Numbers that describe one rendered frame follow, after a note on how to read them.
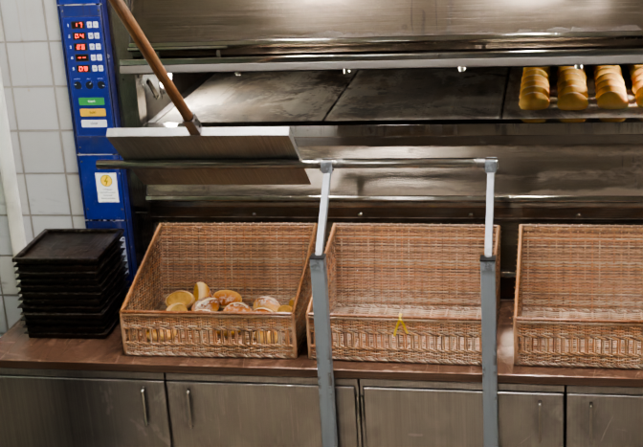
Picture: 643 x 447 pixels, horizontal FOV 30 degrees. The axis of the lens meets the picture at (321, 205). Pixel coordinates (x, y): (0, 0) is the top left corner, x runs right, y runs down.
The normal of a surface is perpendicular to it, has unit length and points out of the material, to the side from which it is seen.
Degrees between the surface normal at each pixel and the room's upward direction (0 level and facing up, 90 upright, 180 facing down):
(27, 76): 90
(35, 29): 90
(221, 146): 139
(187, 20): 70
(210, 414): 90
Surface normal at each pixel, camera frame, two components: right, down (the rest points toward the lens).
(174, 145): -0.07, 0.93
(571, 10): -0.18, -0.03
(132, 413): -0.18, 0.32
